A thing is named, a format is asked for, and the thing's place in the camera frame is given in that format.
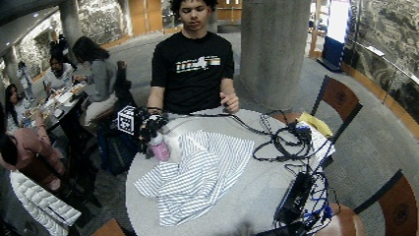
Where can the black dining table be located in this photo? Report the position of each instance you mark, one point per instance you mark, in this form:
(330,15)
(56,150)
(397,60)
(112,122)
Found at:
(67,113)

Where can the black electronics box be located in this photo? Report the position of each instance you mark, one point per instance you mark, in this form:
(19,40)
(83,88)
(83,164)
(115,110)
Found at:
(297,196)

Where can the striped white cloth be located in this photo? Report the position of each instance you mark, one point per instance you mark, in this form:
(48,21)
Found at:
(196,177)

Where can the pink bottle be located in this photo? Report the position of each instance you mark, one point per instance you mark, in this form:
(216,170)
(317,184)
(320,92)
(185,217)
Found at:
(160,151)

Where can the white marker cube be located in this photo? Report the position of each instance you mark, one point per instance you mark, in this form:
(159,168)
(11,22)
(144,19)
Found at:
(127,120)

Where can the wooden chair with black frame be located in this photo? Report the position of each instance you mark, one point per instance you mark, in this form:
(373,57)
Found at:
(341,98)
(108,229)
(400,209)

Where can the concrete pillar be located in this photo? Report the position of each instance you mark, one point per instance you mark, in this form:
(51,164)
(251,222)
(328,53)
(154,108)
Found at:
(275,52)

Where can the white quilted jacket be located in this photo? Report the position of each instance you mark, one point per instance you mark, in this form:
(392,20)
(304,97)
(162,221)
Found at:
(42,203)

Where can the the person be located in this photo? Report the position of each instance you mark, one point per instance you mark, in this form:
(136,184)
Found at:
(192,75)

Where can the white paper sheet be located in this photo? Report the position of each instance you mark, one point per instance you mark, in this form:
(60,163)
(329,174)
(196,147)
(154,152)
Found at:
(323,146)

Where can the dark blue bag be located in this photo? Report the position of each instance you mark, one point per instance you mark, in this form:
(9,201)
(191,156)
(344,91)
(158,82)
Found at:
(116,154)

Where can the blue and white banner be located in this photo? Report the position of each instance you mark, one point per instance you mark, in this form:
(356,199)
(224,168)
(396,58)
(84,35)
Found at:
(337,32)

